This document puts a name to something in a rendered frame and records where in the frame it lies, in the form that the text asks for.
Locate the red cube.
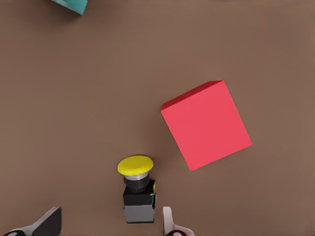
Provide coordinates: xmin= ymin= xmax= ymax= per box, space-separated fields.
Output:
xmin=160 ymin=80 xmax=253 ymax=172

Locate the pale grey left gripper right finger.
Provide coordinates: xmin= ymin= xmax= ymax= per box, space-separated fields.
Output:
xmin=162 ymin=206 xmax=195 ymax=236

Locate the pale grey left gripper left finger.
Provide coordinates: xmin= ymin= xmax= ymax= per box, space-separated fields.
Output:
xmin=1 ymin=206 xmax=62 ymax=236

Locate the yellow push button switch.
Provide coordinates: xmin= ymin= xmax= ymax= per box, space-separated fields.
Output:
xmin=117 ymin=154 xmax=157 ymax=224

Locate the teal cube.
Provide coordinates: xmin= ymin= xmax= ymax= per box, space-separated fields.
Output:
xmin=51 ymin=0 xmax=89 ymax=16

